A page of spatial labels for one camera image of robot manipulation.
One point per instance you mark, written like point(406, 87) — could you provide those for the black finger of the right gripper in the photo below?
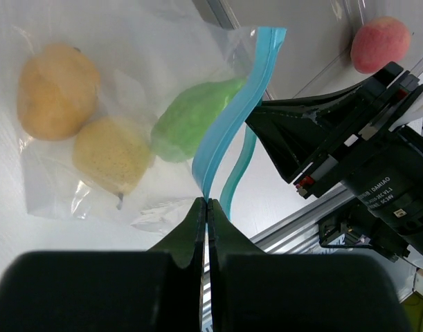
point(318, 139)

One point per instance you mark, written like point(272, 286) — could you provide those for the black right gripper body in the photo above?
point(394, 190)

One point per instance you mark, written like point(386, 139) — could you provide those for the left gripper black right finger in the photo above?
point(255, 291)

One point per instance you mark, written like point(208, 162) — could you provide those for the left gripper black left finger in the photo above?
point(159, 289)

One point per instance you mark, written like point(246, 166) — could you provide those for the green chayote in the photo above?
point(178, 133)

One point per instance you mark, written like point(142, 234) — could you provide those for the pink peach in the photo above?
point(378, 42)

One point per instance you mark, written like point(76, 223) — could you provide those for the yellow pear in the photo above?
point(114, 153)

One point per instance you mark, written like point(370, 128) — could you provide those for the clear zip top bag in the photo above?
point(143, 67)

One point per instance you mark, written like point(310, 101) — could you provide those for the aluminium rail frame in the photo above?
point(299, 231)

